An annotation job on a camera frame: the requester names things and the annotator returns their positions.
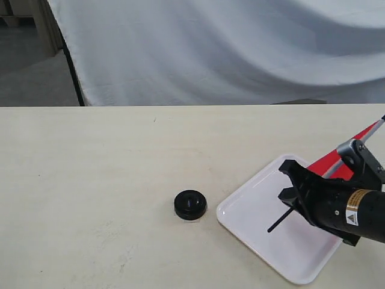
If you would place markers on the black round flag base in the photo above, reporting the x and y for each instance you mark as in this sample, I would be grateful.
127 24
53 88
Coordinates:
190 205

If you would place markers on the wooden furniture in background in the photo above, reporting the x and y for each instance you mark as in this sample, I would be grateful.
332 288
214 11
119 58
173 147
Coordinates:
38 14

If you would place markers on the red flag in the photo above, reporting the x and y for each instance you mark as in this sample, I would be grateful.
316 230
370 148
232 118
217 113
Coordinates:
331 166

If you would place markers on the black backdrop stand pole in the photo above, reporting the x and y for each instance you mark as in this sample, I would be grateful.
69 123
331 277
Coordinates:
73 73

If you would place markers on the white backdrop cloth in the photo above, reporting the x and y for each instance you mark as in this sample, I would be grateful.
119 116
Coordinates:
225 52

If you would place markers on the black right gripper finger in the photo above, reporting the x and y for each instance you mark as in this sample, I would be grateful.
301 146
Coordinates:
294 197

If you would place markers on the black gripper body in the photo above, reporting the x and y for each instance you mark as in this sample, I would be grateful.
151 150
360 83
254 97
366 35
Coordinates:
350 210

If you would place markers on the white square plastic tray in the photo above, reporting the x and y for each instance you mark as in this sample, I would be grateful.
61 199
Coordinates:
295 249

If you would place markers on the grey gripper-mounted camera bracket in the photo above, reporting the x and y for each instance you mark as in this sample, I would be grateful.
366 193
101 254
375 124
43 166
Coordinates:
365 167

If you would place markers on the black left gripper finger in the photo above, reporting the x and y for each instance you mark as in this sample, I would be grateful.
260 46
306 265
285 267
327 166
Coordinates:
301 178

